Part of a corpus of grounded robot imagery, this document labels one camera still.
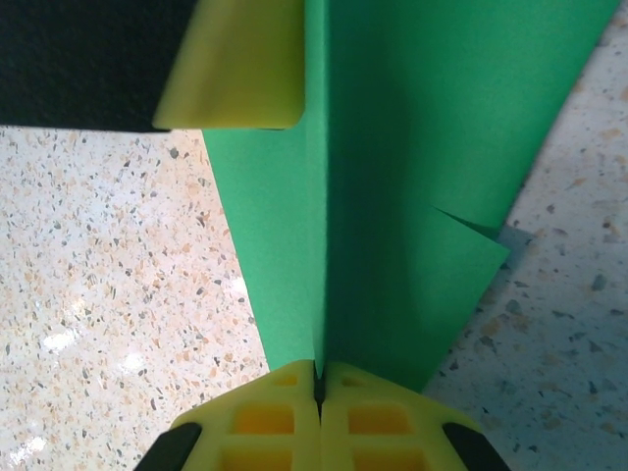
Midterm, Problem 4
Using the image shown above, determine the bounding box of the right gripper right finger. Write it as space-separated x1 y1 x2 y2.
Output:
319 362 509 471

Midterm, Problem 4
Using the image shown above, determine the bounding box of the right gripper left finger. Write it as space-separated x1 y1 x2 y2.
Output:
141 360 321 471

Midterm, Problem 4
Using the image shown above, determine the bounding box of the green paper sheet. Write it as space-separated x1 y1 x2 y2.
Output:
201 0 620 393

